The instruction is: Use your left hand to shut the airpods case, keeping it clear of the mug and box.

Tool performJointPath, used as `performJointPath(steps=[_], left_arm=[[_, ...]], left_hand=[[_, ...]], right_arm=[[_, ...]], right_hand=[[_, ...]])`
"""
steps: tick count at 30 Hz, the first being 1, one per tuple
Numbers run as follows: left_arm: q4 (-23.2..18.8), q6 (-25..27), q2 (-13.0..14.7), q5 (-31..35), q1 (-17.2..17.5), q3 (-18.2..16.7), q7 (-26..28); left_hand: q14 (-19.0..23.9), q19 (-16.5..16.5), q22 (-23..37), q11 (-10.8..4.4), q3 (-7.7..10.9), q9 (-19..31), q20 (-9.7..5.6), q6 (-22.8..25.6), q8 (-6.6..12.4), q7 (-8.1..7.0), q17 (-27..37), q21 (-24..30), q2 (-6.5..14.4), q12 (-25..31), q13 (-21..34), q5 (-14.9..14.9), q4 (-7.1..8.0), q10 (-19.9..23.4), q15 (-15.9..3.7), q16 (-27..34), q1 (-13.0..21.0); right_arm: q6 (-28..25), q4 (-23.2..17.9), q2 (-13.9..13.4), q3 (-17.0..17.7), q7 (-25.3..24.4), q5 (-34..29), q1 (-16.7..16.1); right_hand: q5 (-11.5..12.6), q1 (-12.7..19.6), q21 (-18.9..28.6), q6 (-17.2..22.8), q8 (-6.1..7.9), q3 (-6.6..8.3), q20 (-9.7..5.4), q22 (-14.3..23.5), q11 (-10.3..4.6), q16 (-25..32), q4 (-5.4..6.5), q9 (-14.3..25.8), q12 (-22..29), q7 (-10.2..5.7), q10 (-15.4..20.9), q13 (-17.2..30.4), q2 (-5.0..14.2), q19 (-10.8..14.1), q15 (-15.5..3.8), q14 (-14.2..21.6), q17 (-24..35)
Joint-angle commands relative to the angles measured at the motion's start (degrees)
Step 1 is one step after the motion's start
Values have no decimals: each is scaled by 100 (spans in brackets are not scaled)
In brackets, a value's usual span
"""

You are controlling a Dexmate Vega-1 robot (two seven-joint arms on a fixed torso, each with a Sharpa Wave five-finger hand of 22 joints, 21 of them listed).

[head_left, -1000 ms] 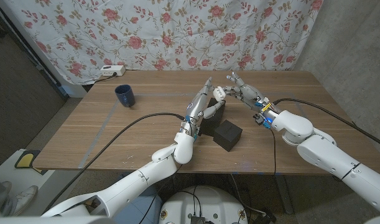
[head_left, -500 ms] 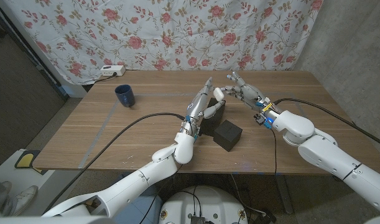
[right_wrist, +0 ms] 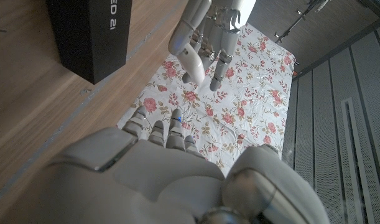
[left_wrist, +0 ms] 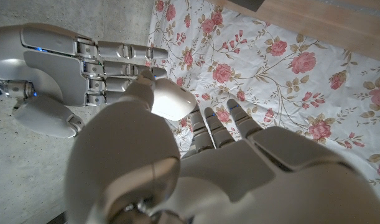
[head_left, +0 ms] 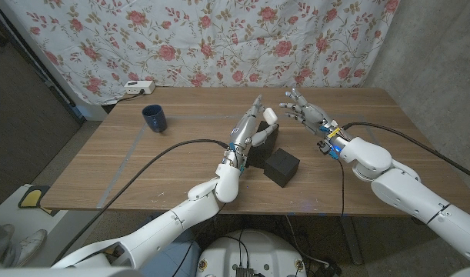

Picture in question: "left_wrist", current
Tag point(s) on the floral backdrop cloth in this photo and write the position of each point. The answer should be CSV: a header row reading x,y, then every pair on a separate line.
x,y
301,93

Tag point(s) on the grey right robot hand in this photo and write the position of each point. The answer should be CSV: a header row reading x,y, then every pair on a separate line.
x,y
53,71

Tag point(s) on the long black box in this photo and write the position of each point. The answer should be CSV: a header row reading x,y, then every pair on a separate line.
x,y
247,4

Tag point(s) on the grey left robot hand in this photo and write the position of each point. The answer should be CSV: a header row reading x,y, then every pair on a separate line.
x,y
239,180

